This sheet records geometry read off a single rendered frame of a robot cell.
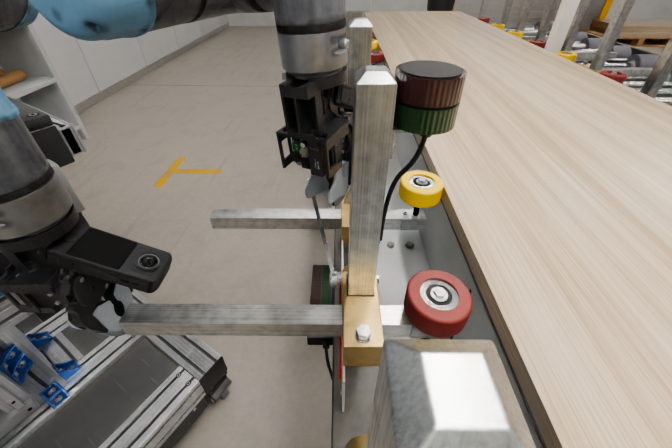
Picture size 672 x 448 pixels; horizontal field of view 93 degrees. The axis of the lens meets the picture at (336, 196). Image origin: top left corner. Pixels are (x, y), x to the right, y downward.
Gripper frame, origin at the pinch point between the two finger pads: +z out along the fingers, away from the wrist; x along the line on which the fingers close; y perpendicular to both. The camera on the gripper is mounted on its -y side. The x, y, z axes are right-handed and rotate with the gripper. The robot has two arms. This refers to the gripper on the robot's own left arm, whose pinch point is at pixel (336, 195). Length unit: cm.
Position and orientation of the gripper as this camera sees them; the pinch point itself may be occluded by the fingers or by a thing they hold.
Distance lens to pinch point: 50.6
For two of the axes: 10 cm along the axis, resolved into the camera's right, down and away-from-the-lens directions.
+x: 8.8, 2.3, -4.1
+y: -4.6, 5.6, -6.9
